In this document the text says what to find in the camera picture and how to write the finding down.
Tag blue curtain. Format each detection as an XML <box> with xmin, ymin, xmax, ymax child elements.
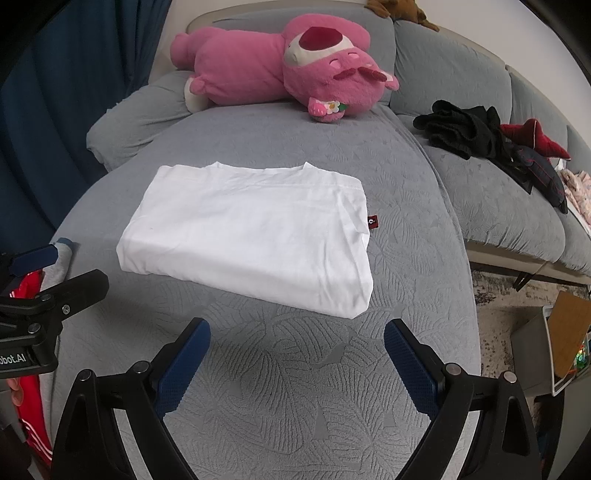
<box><xmin>0</xmin><ymin>0</ymin><xmax>174</xmax><ymax>259</ymax></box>

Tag grey sweatshirt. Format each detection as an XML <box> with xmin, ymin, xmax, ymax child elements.
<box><xmin>37</xmin><ymin>237</ymin><xmax>75</xmax><ymax>444</ymax></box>

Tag red t-shirt with white stripes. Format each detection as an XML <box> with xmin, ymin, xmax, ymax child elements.
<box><xmin>8</xmin><ymin>271</ymin><xmax>54</xmax><ymax>462</ymax></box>

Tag red star cushion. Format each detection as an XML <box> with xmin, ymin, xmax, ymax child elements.
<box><xmin>500</xmin><ymin>119</ymin><xmax>572</xmax><ymax>161</ymax></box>

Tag grey fabric sofa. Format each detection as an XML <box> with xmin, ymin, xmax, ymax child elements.
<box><xmin>48</xmin><ymin>7</ymin><xmax>591</xmax><ymax>480</ymax></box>

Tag pink plush bear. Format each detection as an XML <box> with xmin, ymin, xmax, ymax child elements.
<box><xmin>171</xmin><ymin>14</ymin><xmax>400</xmax><ymax>123</ymax></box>

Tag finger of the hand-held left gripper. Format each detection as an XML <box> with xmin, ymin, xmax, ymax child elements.
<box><xmin>0</xmin><ymin>244</ymin><xmax>57</xmax><ymax>287</ymax></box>
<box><xmin>28</xmin><ymin>270</ymin><xmax>110</xmax><ymax>324</ymax></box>

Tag white folded t-shirt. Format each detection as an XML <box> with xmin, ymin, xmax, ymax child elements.
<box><xmin>115</xmin><ymin>161</ymin><xmax>375</xmax><ymax>319</ymax></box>

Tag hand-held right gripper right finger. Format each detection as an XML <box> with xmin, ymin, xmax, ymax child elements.
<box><xmin>383</xmin><ymin>318</ymin><xmax>543</xmax><ymax>480</ymax></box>

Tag cardboard box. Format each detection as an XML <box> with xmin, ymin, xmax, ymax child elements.
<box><xmin>510</xmin><ymin>291</ymin><xmax>591</xmax><ymax>398</ymax></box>

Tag pink patterned cloth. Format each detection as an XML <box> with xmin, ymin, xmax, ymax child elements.
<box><xmin>556</xmin><ymin>168</ymin><xmax>591</xmax><ymax>222</ymax></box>

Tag patterned rug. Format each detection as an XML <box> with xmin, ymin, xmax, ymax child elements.
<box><xmin>468</xmin><ymin>270</ymin><xmax>561</xmax><ymax>393</ymax></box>

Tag brown plush toy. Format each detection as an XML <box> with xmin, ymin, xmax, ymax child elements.
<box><xmin>365</xmin><ymin>0</ymin><xmax>439</xmax><ymax>32</ymax></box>

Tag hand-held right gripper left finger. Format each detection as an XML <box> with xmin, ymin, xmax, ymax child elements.
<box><xmin>52</xmin><ymin>318</ymin><xmax>212</xmax><ymax>480</ymax></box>

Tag black crumpled clothes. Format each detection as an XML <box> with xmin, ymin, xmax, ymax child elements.
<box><xmin>413</xmin><ymin>99</ymin><xmax>536</xmax><ymax>195</ymax></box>

